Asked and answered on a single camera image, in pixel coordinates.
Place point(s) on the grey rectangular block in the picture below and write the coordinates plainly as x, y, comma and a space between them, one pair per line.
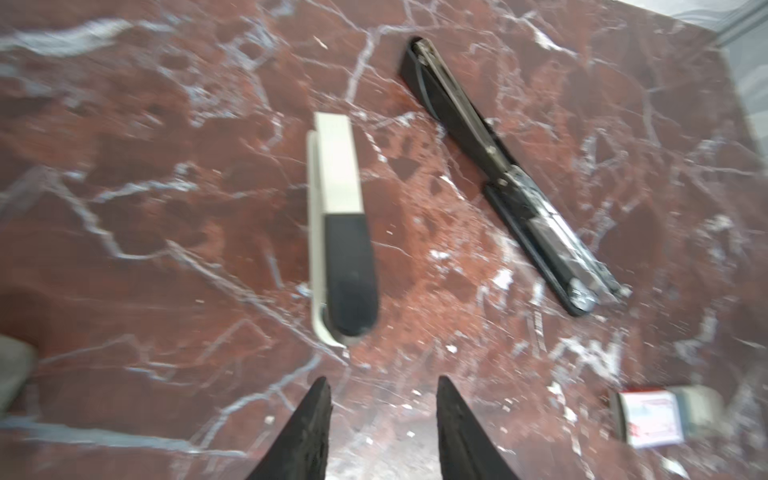
17, 362

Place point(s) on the white red staple box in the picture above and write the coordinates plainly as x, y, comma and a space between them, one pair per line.
666, 416

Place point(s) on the beige stapler black cap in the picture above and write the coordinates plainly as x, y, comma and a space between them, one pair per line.
342, 272

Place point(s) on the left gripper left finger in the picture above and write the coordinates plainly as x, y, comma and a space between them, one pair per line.
300, 451

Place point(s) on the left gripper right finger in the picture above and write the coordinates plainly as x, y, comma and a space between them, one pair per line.
465, 450

